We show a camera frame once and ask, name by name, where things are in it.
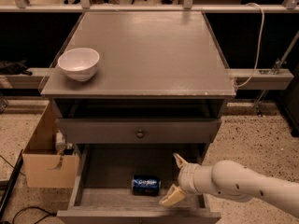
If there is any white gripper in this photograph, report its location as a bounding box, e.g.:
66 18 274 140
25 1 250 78
159 153 201 207

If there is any blue pepsi can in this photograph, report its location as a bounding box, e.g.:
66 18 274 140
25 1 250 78
132 175 161 196

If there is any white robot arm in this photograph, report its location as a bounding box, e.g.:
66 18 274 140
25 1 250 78
160 153 299 217

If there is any round metal drawer knob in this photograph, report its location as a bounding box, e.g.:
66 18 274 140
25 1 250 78
136 130 145 138

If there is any open grey middle drawer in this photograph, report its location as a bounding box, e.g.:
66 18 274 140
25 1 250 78
58 144 221 224

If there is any grey wooden drawer cabinet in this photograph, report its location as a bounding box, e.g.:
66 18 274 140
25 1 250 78
40 10 236 161

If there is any closed grey top drawer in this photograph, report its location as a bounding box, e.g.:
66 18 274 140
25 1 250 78
56 119 221 144

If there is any plastic bottle in box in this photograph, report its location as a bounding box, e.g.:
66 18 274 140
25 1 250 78
55 132 66 152

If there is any cardboard box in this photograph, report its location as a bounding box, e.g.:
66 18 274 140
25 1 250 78
22 105 79 189

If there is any white ceramic bowl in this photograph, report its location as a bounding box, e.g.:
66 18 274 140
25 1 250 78
58 48 100 82

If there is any black flat bar on floor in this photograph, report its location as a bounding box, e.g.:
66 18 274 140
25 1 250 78
0 152 23 220

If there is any black floor cable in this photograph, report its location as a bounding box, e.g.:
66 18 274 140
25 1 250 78
10 205 57 224

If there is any white cable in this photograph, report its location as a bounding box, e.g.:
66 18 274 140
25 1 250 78
233 2 265 90

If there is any black object on rail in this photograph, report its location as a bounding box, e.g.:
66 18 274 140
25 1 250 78
0 60 33 76

